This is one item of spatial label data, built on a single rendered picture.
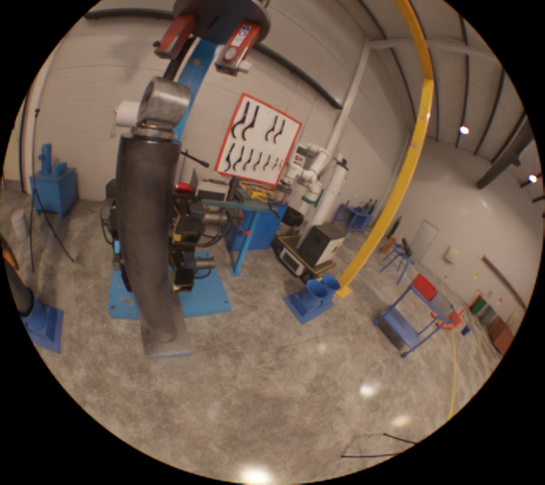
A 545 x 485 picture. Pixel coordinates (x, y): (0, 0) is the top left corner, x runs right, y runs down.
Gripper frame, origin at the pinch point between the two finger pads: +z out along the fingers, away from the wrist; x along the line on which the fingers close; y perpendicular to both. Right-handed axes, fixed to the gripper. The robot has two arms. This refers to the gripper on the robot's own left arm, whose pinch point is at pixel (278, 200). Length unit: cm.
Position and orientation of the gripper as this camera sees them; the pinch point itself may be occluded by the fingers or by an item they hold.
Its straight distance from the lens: 136.0
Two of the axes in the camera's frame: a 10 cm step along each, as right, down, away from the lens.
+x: 8.8, 2.1, 4.3
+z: -3.7, 8.7, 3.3
